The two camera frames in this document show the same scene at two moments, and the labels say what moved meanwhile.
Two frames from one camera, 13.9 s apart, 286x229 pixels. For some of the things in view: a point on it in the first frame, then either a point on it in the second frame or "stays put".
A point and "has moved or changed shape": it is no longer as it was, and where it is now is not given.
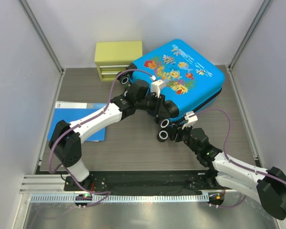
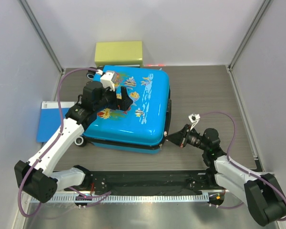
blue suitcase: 194,81 -> 144,127
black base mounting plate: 151,181 stays put
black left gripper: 160,109 -> 123,103
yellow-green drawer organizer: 112,57 stays put
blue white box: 70,111 has moved or changed shape
